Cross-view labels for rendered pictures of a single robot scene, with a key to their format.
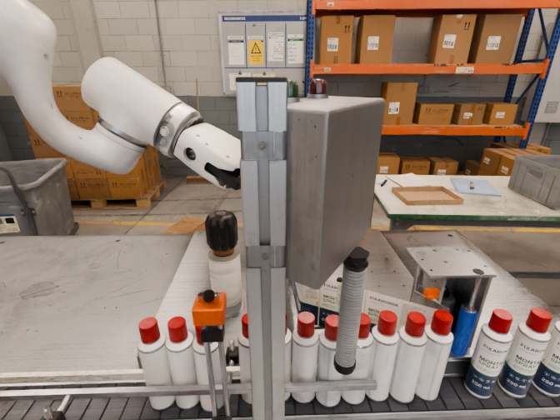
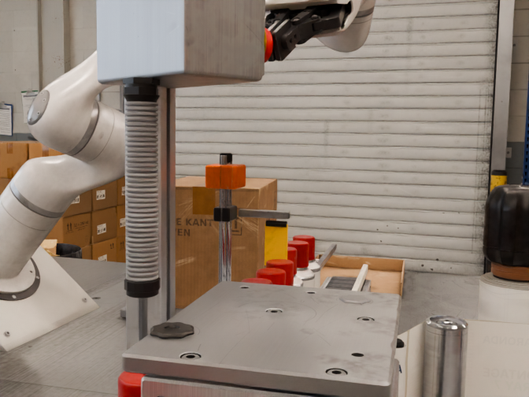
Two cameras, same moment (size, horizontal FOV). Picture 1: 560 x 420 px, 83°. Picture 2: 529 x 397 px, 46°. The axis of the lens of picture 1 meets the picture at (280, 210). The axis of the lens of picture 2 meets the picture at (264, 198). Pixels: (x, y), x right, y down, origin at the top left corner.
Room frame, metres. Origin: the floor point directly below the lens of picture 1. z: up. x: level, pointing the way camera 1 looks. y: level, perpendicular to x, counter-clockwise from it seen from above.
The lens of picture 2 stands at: (0.64, -0.65, 1.23)
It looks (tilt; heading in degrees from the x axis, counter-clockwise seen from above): 6 degrees down; 106
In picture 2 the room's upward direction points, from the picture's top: 1 degrees clockwise
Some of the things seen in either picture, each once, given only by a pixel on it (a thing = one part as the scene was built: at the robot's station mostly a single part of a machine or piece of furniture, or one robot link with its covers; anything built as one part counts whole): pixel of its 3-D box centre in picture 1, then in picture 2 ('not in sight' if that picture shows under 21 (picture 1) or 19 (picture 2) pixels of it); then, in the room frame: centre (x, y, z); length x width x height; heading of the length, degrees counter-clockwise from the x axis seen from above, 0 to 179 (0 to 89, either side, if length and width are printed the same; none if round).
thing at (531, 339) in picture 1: (525, 352); not in sight; (0.48, -0.50, 0.98); 0.05 x 0.05 x 0.20
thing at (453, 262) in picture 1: (448, 261); (283, 324); (0.57, -0.36, 1.14); 0.14 x 0.11 x 0.01; 92
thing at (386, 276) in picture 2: not in sight; (355, 273); (0.43, 1.06, 0.85); 0.30 x 0.26 x 0.04; 92
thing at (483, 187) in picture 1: (472, 186); not in sight; (2.04, -1.31, 0.81); 0.32 x 0.24 x 0.01; 163
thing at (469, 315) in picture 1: (462, 336); not in sight; (0.52, -0.39, 0.98); 0.03 x 0.03 x 0.16
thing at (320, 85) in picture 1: (317, 87); not in sight; (0.42, -0.05, 1.49); 0.03 x 0.03 x 0.02
